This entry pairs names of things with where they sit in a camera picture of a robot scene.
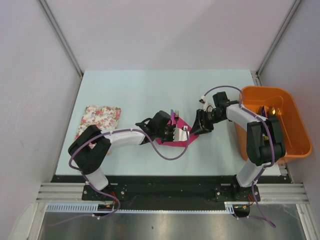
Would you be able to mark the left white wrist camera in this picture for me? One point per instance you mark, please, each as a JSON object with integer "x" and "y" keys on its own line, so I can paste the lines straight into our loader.
{"x": 181, "y": 134}

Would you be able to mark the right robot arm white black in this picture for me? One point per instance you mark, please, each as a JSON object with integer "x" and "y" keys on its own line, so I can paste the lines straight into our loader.
{"x": 265, "y": 143}

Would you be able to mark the aluminium rail frame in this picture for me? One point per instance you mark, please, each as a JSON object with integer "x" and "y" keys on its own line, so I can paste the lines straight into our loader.
{"x": 270, "y": 193}

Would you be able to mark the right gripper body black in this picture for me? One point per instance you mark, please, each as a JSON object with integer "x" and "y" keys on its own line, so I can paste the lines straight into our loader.
{"x": 209, "y": 118}

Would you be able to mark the white cable duct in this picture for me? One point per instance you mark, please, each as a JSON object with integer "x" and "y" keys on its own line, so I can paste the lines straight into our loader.
{"x": 96, "y": 208}

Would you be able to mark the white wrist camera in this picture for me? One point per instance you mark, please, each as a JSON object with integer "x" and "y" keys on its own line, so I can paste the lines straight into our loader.
{"x": 206, "y": 105}
{"x": 181, "y": 134}

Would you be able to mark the orange plastic basin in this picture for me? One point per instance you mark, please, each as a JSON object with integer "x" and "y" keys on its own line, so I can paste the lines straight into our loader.
{"x": 296, "y": 138}

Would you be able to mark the pink paper napkin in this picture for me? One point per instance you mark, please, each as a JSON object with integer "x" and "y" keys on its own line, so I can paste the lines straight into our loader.
{"x": 182, "y": 142}

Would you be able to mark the floral cloth mat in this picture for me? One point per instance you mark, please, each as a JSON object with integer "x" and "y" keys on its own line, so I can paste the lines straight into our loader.
{"x": 106, "y": 118}

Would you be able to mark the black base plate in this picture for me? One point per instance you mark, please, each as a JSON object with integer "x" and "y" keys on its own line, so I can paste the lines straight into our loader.
{"x": 177, "y": 193}

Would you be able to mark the black fork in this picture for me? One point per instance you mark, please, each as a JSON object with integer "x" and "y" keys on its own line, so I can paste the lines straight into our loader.
{"x": 176, "y": 116}

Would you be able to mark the left aluminium corner post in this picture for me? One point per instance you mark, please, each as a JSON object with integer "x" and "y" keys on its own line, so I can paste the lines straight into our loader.
{"x": 52, "y": 21}

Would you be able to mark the aluminium corner post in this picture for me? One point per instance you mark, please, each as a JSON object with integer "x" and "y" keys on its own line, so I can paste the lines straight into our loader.
{"x": 278, "y": 36}
{"x": 52, "y": 21}

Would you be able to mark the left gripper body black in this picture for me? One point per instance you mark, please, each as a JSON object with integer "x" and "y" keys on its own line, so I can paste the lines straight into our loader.
{"x": 166, "y": 134}

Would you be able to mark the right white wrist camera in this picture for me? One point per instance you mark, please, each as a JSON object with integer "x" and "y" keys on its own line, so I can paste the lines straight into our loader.
{"x": 206, "y": 105}

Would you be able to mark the right aluminium corner post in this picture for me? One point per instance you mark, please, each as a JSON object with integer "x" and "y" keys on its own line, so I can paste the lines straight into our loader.
{"x": 278, "y": 36}

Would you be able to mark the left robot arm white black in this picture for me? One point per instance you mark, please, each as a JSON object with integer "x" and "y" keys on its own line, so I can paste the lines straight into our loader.
{"x": 89, "y": 150}

